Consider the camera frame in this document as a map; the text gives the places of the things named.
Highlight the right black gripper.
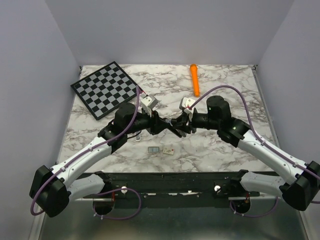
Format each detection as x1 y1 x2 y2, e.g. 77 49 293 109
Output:
172 108 221 135

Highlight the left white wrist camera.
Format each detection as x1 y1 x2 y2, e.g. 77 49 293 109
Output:
140 93 159 116

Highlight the black grey chessboard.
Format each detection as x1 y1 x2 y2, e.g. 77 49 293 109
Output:
71 61 137 120

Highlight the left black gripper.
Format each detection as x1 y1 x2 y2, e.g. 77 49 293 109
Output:
125 106 170 135

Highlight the light blue stapler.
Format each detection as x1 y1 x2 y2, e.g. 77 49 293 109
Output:
135 134 141 142

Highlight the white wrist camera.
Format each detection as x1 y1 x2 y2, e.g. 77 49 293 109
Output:
179 97 196 115
140 93 159 116

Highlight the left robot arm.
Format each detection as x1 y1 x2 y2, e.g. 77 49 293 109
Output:
29 103 176 217

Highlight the white staples box sleeve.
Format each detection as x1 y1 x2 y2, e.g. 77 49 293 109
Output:
162 147 175 155

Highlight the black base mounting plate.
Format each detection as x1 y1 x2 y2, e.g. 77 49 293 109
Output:
51 171 261 210

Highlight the black stapler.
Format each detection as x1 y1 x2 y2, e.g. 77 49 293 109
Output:
164 119 183 138

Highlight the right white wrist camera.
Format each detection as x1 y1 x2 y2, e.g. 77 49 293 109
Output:
179 97 196 115

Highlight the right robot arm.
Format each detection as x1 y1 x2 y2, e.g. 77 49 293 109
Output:
171 95 320 211

